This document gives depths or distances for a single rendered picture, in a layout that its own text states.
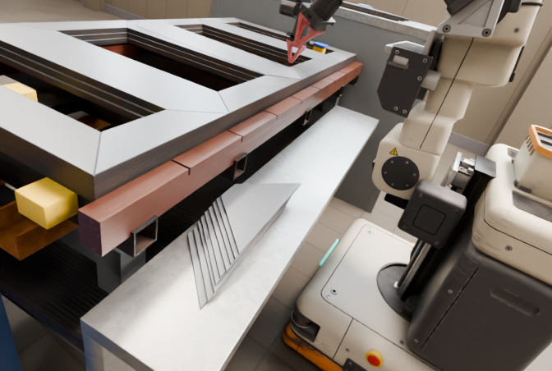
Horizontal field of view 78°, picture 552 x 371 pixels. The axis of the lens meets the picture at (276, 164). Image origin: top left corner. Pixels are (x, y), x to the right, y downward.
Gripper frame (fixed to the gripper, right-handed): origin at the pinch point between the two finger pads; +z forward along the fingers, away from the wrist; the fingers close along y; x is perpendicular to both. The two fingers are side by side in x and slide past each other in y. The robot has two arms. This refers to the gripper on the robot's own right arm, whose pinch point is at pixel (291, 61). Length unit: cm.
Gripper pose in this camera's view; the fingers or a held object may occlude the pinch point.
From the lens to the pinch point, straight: 133.1
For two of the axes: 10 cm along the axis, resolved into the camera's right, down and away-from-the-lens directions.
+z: -3.2, 9.1, 2.8
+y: -3.6, 1.6, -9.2
